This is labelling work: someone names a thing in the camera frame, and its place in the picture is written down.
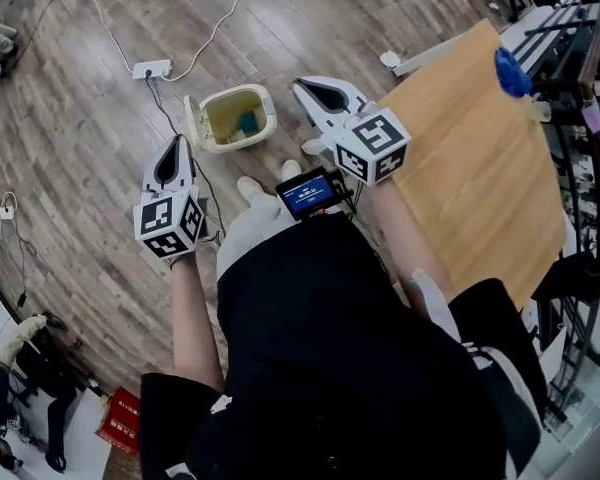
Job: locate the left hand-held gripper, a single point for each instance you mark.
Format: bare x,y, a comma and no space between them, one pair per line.
167,223

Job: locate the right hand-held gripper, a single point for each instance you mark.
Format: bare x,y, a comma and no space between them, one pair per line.
375,143

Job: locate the beige trash bin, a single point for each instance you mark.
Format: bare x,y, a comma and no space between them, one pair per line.
260,100

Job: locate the dark teal object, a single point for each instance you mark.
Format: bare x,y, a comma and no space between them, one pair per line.
248,120

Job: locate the person's right forearm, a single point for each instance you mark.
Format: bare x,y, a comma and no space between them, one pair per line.
405,238

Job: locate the person's left forearm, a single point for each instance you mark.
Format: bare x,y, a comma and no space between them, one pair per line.
195,318

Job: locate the person's white right shoe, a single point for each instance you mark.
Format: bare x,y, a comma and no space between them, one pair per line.
291,169

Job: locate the person's white shoe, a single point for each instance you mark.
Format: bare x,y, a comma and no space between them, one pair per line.
250,188
291,169

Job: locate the person's white left shoe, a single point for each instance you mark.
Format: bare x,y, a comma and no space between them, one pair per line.
250,188

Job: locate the small black screen device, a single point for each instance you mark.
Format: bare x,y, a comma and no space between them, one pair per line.
307,193

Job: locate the person's light trousers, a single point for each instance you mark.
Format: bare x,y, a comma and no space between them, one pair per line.
252,228

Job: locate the white power strip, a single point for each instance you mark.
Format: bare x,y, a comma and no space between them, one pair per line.
152,69

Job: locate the wooden table with white legs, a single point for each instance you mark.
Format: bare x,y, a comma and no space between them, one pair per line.
480,168

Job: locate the white power adapter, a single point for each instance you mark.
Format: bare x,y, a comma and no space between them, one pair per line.
7,210

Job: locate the blue cloth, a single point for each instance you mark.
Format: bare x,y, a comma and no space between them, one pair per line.
512,73

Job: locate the light jacket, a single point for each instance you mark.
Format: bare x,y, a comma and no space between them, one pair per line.
15,340

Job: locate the red box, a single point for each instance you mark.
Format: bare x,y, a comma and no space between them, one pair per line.
120,418

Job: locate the purple cloth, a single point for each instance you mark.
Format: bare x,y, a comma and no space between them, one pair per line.
592,115

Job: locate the black metal railing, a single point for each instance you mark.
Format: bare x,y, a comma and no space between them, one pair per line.
587,178

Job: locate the person's black shirt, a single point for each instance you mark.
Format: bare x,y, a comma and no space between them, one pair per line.
355,368

